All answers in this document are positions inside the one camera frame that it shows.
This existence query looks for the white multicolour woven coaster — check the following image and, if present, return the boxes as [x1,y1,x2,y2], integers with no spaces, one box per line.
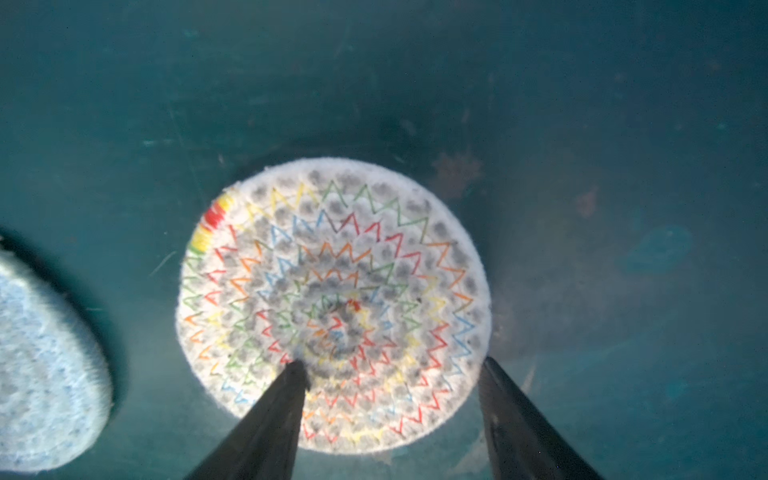
[175,158,492,455]

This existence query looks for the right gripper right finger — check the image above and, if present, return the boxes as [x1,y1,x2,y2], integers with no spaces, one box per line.
[478,357,602,480]

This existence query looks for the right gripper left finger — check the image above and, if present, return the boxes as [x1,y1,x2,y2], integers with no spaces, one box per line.
[187,360,310,480]

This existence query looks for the grey woven coaster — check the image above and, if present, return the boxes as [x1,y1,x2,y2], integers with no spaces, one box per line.
[1,250,113,473]

